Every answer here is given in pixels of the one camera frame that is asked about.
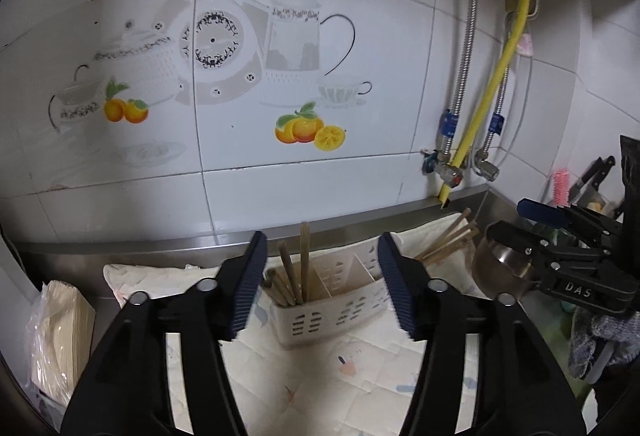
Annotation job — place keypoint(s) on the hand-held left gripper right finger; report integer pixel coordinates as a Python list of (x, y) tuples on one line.
[(400, 286)]

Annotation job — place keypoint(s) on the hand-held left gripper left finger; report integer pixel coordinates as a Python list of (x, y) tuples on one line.
[(247, 286)]

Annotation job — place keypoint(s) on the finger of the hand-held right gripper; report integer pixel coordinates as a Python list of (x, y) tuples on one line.
[(545, 213), (525, 246)]

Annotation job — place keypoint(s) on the beige plastic utensil holder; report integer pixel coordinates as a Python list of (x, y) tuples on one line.
[(345, 311)]

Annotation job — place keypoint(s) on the bundle of wooden chopsticks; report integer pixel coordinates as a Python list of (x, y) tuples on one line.
[(450, 243)]

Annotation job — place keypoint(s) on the person's right hand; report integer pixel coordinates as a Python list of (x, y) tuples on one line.
[(600, 341)]

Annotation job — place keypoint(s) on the pink bottle brush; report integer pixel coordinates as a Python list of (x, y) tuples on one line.
[(560, 186)]

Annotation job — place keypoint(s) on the metal water valve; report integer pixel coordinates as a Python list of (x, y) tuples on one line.
[(445, 171), (486, 166)]

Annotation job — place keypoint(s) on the quilted printed cream mat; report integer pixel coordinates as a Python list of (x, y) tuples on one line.
[(350, 381)]

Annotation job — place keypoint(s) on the stack of beige paper sheets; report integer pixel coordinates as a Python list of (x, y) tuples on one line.
[(60, 341)]

